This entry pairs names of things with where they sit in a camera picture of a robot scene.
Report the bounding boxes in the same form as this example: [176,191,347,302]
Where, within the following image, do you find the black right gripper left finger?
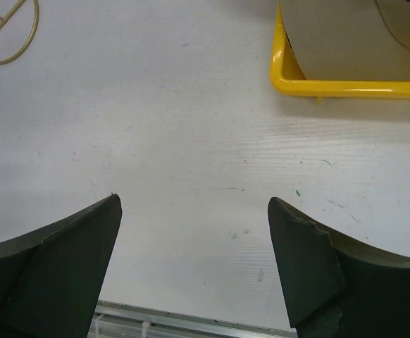
[0,194,122,337]

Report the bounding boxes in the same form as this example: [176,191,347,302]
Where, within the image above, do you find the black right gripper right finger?
[268,197,410,337]

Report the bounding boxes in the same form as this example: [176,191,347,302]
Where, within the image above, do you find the beige baseball cap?
[280,0,410,81]

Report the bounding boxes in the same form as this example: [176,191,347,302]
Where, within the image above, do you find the yellow plastic bin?
[269,4,410,100]

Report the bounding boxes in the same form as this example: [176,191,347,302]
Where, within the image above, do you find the aluminium frame rail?
[87,301,297,337]

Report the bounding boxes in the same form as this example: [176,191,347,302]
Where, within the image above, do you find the gold wire hat stand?
[0,0,40,65]

